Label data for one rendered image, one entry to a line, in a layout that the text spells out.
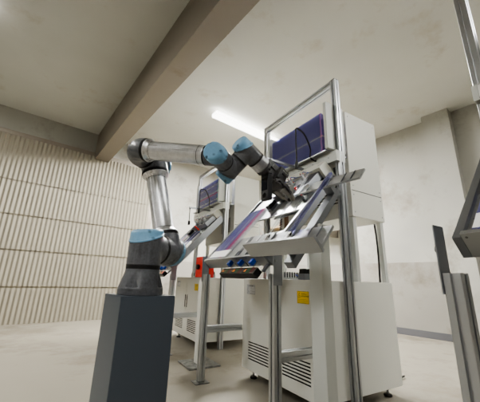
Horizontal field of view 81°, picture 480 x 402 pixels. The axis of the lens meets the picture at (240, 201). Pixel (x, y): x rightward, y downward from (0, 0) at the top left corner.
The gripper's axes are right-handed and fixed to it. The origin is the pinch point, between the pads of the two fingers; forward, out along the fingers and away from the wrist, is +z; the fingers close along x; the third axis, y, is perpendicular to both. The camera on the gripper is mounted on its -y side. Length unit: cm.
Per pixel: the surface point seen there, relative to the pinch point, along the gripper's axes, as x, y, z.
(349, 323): 6, -25, 70
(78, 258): 383, -19, -9
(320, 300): -12.7, -35.7, 20.3
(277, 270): 10.2, -25.7, 16.1
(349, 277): 4, -5, 60
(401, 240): 82, 170, 273
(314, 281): -10.2, -29.7, 17.1
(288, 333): 33, -39, 59
